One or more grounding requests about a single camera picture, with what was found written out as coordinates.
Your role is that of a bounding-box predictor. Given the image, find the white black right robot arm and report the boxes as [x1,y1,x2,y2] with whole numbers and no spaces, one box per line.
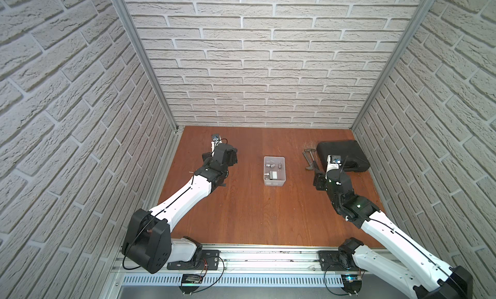
[313,167,474,298]

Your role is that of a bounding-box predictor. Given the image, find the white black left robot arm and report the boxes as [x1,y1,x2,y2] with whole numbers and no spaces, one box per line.
[121,140,238,274]

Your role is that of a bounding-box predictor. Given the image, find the translucent plastic storage box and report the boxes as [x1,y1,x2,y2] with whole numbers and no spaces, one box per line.
[263,156,286,187]

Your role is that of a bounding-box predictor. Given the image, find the black plastic tool case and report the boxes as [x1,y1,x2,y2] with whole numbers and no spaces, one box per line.
[316,140,370,172]

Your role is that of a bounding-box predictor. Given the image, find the grey pipe wrench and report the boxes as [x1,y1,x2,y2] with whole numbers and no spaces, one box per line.
[303,149,314,171]

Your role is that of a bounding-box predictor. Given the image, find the right controller board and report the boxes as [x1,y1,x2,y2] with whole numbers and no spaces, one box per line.
[341,275,362,295]

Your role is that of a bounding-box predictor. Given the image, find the controller board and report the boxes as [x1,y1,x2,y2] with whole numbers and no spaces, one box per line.
[180,274,203,295]
[341,275,362,295]

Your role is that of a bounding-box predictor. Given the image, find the left controller board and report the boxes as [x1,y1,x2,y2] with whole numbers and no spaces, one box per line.
[180,274,203,295]

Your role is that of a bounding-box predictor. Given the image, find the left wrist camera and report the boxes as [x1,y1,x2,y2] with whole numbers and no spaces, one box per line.
[211,134,222,153]

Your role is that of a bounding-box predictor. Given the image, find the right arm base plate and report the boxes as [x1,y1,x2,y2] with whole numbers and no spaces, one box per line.
[318,251,364,272]

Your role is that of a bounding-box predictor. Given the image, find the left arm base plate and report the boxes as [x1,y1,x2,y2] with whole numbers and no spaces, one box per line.
[167,249,220,271]

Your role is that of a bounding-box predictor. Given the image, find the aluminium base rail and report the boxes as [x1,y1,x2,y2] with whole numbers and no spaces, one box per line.
[110,242,427,288]

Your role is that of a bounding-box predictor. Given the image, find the aluminium frame rail left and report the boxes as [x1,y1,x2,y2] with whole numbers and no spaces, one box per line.
[96,127,184,298]

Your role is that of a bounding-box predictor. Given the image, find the aluminium frame post left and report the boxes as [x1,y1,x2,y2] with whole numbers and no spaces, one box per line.
[111,0,179,133]

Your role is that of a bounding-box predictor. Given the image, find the aluminium frame post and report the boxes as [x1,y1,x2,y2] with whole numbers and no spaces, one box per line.
[350,0,436,131]
[111,0,179,133]

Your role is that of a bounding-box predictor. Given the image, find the aluminium frame post right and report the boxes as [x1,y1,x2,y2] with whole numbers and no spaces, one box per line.
[350,0,436,131]

